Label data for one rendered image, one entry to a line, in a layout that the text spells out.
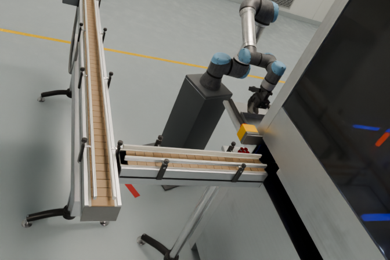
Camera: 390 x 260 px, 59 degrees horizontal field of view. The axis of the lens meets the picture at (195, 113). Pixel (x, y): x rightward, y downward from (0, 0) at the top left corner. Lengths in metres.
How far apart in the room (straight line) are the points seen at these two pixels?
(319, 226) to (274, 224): 0.27
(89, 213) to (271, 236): 0.81
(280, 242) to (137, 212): 1.13
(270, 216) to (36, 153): 1.68
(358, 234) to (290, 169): 0.39
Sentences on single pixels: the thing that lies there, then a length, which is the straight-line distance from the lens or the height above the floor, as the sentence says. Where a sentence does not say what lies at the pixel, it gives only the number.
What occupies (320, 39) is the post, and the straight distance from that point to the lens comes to 1.51.
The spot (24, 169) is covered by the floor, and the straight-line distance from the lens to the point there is 2.55.
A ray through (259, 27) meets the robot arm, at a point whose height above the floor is 1.28.
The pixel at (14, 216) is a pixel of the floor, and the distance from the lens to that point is 2.33.
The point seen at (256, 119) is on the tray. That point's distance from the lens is 2.08.
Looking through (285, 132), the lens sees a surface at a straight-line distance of 1.58.
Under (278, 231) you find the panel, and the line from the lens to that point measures 1.61.
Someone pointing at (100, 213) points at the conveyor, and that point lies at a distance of 1.28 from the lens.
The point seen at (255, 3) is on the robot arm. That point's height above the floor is 1.41.
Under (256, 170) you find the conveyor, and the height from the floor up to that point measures 0.93.
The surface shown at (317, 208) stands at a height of 1.09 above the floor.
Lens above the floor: 1.92
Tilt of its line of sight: 34 degrees down
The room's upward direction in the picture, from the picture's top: 25 degrees clockwise
